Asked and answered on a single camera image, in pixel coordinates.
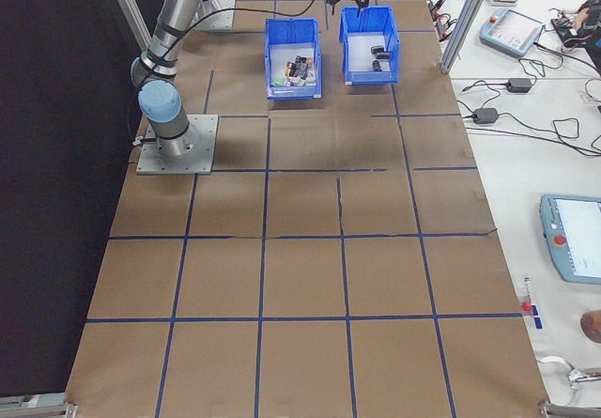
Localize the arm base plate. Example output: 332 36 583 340
135 114 220 176
194 0 237 32

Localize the black frame cover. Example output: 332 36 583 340
0 0 163 398

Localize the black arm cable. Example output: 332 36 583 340
185 0 330 32

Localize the black adapter cable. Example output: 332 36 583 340
497 112 601 159
459 79 508 98

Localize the brown round object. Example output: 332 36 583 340
579 309 601 344

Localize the light blue teach pendant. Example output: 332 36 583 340
478 8 548 60
538 194 601 284

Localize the dark sleeved forearm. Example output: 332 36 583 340
581 0 601 52

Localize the aluminium frame bar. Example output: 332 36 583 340
100 0 156 51

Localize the blue bin with buttons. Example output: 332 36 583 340
264 17 326 102

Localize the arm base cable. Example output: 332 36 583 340
125 77 159 149

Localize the aluminium profile bar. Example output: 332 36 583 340
537 399 601 418
0 392 79 418

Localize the white strip with red ball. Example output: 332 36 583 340
519 274 539 318

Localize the metal clamp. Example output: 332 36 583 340
565 365 601 394

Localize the aluminium desk post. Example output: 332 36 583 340
439 0 492 75

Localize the blue bin with black cylinders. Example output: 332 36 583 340
338 5 402 86

